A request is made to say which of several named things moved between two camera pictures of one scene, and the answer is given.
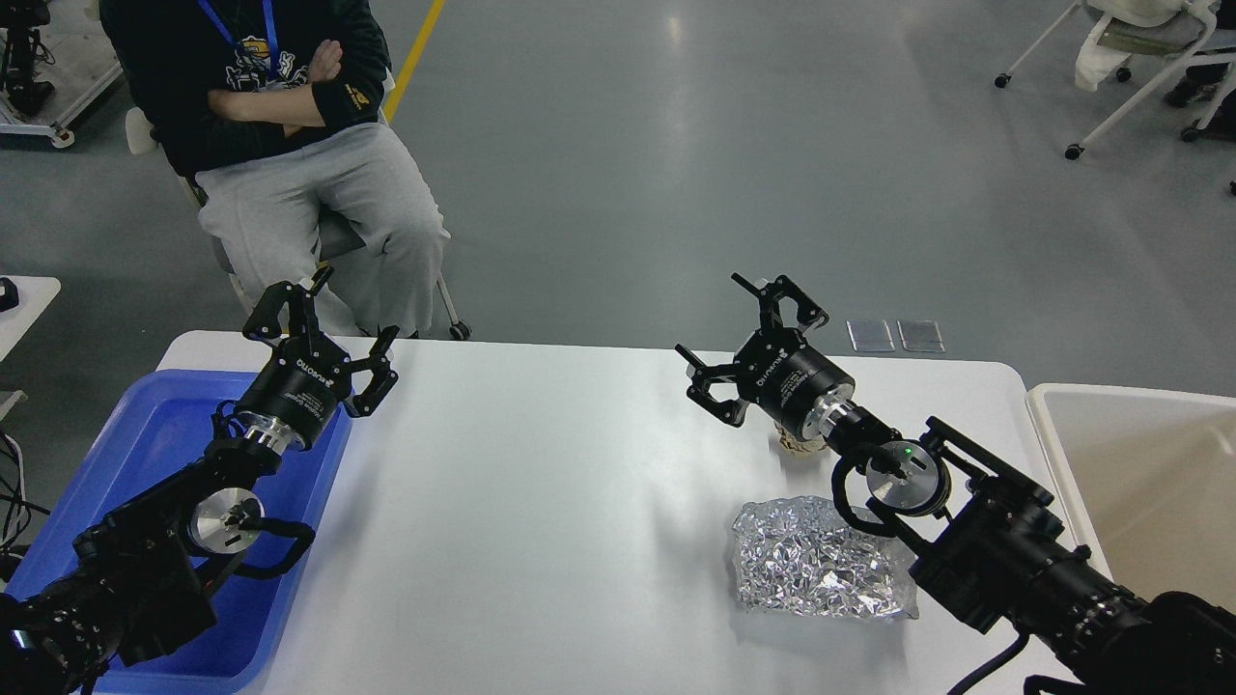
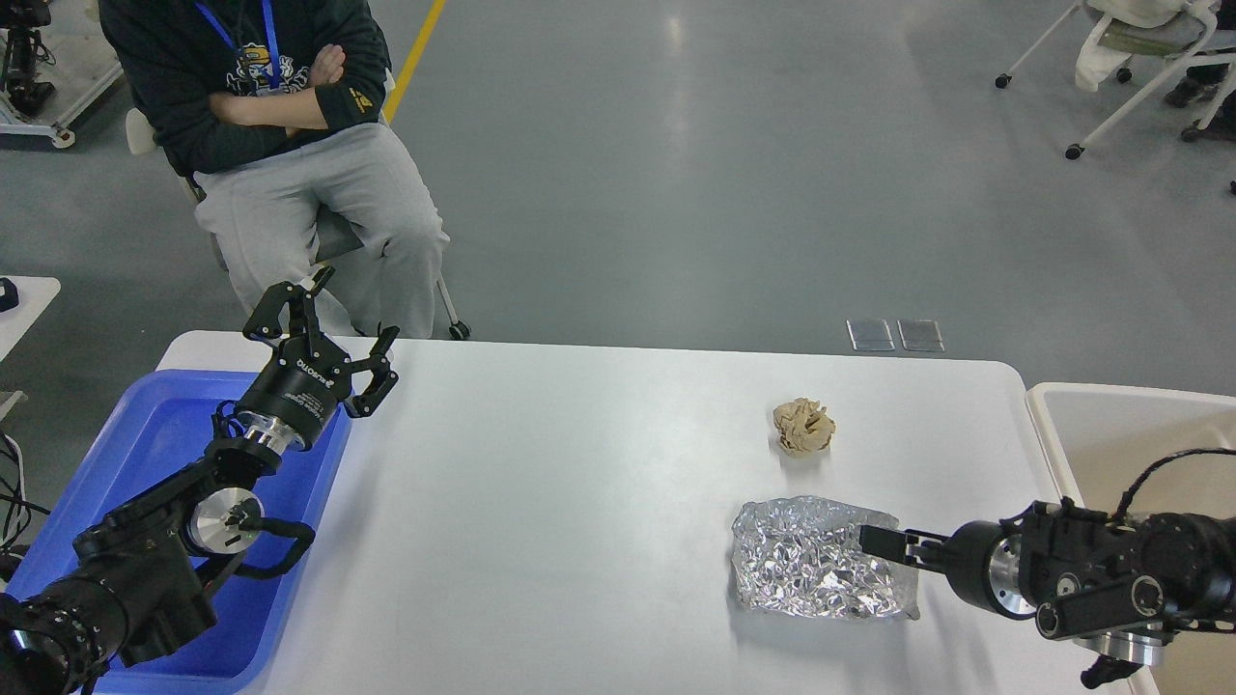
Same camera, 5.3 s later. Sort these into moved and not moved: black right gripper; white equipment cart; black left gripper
Moved: black right gripper
Not moved: black left gripper; white equipment cart
